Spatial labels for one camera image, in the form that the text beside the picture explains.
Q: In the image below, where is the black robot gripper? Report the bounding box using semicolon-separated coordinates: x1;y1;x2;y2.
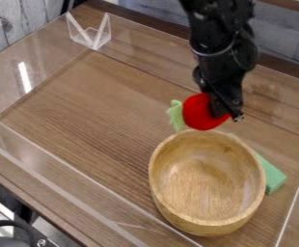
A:
179;0;258;123

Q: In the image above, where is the red felt fruit green leaf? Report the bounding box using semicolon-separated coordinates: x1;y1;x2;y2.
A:
167;93;230;131

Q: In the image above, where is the round wooden bowl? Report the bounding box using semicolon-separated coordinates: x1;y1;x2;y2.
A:
148;130;267;237

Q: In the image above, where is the green sponge block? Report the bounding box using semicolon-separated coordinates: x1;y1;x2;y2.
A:
254;151;287;195

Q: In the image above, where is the black table clamp bracket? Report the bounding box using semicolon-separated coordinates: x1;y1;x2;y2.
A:
14;214;60;247

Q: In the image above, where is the black cable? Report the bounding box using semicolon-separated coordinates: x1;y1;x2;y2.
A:
0;219;28;247

